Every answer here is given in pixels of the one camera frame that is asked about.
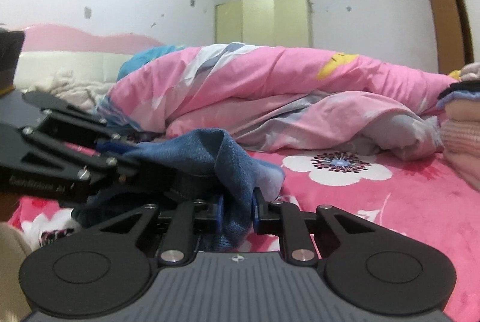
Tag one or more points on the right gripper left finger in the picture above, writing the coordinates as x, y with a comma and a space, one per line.
202, 216

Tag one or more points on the cream yellow wardrobe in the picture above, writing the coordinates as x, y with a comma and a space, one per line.
286, 23

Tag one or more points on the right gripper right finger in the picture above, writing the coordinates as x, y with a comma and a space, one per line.
272, 217

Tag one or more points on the brown wooden door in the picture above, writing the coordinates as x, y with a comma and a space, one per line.
453, 34

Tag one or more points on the blue pillow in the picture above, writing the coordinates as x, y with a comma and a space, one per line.
138, 60

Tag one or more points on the blue denim jeans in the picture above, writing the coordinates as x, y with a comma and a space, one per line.
204, 163

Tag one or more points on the tall folded clothes stack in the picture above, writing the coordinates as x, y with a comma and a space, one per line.
460, 132

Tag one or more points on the pink grey quilt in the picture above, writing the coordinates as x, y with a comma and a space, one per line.
274, 98

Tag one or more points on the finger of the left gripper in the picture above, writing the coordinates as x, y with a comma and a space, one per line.
117, 147

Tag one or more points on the cream crumpled clothes pile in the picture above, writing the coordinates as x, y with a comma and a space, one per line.
82, 93

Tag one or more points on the pink white headboard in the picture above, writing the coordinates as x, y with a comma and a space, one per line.
49, 48

